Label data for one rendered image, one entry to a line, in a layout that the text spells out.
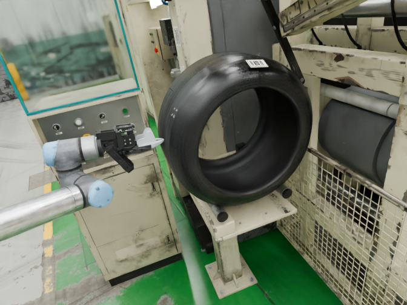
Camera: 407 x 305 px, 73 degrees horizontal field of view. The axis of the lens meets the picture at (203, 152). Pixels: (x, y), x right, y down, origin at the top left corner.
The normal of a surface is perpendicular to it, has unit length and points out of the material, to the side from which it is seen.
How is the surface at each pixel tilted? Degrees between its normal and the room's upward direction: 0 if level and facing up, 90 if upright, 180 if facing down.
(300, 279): 0
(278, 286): 0
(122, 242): 90
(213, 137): 90
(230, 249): 90
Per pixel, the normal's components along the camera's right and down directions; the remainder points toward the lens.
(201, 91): -0.25, -0.16
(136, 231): 0.33, 0.38
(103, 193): 0.78, 0.19
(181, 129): -0.44, 0.15
